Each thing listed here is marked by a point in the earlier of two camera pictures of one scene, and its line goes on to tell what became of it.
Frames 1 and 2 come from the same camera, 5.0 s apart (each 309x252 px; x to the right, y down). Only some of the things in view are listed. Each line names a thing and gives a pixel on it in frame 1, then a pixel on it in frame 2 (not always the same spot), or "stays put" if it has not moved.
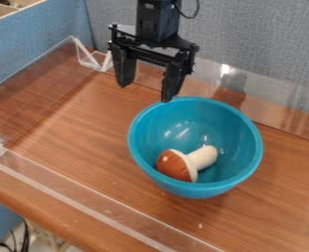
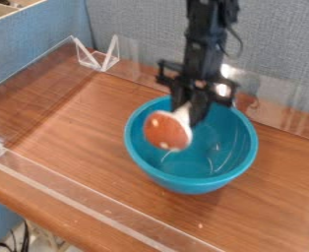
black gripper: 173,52 -> 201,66
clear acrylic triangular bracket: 97,59 stays put
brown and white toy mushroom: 183,166 -> 168,128
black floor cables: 25,242 stays put
